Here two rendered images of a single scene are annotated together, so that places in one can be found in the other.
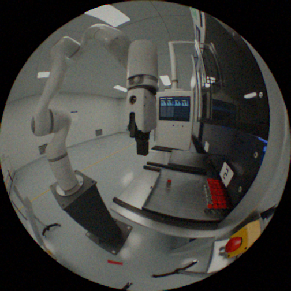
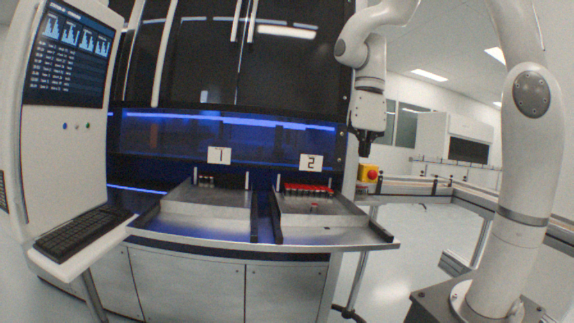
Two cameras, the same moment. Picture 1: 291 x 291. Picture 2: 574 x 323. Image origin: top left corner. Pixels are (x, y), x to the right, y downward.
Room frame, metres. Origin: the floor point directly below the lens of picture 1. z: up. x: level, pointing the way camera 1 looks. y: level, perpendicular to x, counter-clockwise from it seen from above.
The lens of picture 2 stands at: (0.73, 0.44, 1.13)
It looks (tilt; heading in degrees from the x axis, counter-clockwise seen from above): 7 degrees down; 238
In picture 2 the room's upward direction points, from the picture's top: 6 degrees clockwise
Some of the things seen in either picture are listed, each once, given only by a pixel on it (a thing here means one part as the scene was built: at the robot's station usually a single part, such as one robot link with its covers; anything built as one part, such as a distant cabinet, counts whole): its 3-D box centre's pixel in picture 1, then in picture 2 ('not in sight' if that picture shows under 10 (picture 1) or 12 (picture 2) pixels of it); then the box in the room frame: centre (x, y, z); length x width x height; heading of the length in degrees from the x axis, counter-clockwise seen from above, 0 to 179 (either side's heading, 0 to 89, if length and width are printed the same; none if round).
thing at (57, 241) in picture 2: (167, 149); (86, 227); (0.96, -0.27, 0.82); 0.40 x 0.14 x 0.02; 61
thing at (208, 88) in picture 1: (205, 87); (186, 29); (0.65, -0.53, 1.51); 0.47 x 0.01 x 0.59; 156
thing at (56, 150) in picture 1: (56, 131); (533, 144); (0.28, 0.44, 1.16); 0.19 x 0.12 x 0.24; 177
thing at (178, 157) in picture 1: (191, 160); (213, 194); (0.52, -0.35, 0.90); 0.34 x 0.26 x 0.04; 66
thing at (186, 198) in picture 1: (190, 193); (313, 203); (0.22, -0.19, 0.90); 0.34 x 0.26 x 0.04; 67
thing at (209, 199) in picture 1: (209, 194); (308, 194); (0.18, -0.28, 0.90); 0.18 x 0.02 x 0.05; 157
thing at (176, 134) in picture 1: (174, 118); (52, 100); (1.12, -0.39, 1.19); 0.50 x 0.19 x 0.78; 61
